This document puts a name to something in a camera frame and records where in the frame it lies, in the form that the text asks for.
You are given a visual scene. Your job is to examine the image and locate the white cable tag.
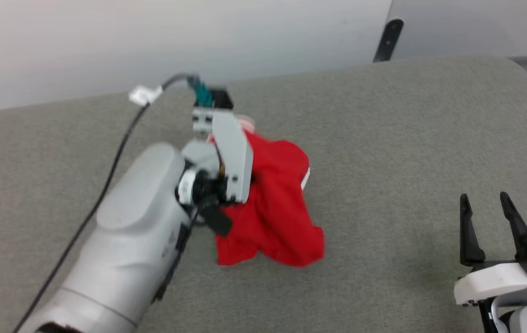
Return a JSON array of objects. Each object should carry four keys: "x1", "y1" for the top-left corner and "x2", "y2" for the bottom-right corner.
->
[{"x1": 128, "y1": 85, "x2": 164, "y2": 106}]

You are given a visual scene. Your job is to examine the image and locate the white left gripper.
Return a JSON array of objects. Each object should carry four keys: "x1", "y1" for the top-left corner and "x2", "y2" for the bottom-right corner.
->
[{"x1": 192, "y1": 109, "x2": 254, "y2": 204}]

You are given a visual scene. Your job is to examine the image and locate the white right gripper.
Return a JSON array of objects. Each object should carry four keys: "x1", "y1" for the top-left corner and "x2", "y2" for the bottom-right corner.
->
[{"x1": 454, "y1": 191, "x2": 527, "y2": 307}]

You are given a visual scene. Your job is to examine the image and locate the thin black left gripper cable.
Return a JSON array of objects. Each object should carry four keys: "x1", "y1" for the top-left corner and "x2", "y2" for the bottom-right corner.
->
[{"x1": 152, "y1": 203, "x2": 233, "y2": 304}]

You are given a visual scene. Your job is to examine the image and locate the black teal-plug left camera cable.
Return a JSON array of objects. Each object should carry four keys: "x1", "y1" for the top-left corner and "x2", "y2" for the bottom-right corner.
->
[{"x1": 12, "y1": 73, "x2": 212, "y2": 333}]

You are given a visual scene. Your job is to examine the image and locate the black metal bracket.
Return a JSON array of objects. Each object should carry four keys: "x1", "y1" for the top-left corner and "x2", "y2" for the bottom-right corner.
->
[{"x1": 373, "y1": 18, "x2": 404, "y2": 63}]

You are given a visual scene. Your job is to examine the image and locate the red white basketball jersey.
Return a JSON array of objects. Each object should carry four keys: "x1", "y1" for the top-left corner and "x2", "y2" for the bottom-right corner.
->
[{"x1": 206, "y1": 116, "x2": 325, "y2": 268}]

